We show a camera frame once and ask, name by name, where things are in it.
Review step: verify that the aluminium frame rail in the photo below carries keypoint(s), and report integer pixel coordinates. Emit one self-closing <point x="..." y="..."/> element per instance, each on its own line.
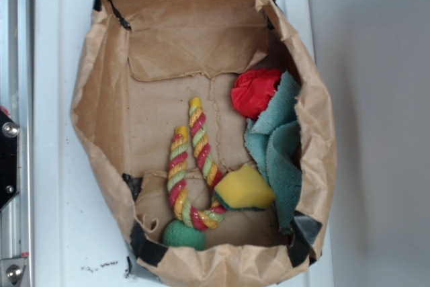
<point x="17" y="44"/>

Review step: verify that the red crumpled paper ball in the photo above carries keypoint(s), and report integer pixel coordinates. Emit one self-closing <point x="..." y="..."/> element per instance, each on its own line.
<point x="253" y="90"/>

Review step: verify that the teal microfiber cloth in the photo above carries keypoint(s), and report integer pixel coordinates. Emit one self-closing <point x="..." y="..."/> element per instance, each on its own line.
<point x="272" y="140"/>

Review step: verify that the brown paper bag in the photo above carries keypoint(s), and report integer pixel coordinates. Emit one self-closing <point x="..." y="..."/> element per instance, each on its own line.
<point x="142" y="62"/>

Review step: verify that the black metal bracket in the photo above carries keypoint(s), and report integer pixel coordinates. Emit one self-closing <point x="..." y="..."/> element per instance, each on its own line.
<point x="9" y="158"/>

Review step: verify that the red yellow green rope toy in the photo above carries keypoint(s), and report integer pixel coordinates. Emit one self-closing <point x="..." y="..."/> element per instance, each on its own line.
<point x="196" y="135"/>

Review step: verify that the green ball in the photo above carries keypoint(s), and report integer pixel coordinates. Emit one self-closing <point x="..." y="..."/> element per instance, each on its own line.
<point x="177" y="234"/>

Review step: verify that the yellow green sponge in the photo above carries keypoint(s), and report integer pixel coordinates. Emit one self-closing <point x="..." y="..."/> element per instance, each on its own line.
<point x="244" y="189"/>

